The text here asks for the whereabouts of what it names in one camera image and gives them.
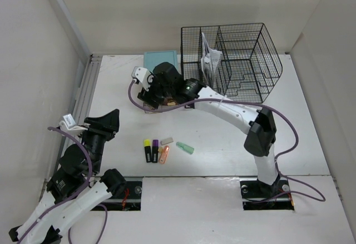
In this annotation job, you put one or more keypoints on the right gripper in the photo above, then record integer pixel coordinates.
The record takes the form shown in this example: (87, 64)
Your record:
(147, 95)

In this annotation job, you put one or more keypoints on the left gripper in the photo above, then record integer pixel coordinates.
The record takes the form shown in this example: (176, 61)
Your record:
(110, 123)

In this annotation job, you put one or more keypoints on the teal drawer box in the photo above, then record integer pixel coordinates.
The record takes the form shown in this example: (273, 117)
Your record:
(152, 59)

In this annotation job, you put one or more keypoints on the white paper sheets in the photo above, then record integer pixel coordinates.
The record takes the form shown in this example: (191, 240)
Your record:
(209, 61)

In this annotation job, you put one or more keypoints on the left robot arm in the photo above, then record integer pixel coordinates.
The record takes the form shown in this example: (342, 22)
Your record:
(68, 195)

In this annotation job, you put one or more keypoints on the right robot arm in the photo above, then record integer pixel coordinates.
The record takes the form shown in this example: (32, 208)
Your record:
(257, 124)

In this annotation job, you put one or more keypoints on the yellow cap black highlighter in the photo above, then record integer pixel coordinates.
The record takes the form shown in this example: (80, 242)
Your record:
(147, 149)

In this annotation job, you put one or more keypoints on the purple cap black highlighter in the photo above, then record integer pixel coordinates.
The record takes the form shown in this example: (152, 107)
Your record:
(155, 151)

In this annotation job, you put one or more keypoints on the grey eraser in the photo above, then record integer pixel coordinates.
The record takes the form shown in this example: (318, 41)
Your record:
(167, 141)

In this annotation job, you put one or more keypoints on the orange highlighter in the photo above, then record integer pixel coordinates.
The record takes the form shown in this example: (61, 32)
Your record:
(164, 155)

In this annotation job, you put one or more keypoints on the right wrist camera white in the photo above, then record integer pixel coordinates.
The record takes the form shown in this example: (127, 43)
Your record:
(143, 76)

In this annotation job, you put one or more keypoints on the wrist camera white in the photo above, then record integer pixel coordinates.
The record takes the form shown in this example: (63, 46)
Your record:
(68, 124)
(143, 76)

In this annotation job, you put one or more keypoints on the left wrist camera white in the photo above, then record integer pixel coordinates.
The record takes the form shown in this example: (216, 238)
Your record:
(68, 124)

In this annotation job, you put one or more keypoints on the aluminium rail frame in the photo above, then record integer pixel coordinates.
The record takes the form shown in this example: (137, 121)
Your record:
(80, 104)

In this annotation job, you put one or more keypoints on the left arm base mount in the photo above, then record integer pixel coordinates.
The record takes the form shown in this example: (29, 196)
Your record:
(129, 199)

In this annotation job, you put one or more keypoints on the black wire mesh organizer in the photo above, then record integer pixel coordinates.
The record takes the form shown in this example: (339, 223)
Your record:
(250, 66)

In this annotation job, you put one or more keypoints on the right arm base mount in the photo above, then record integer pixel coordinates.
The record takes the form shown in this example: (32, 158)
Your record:
(258, 196)

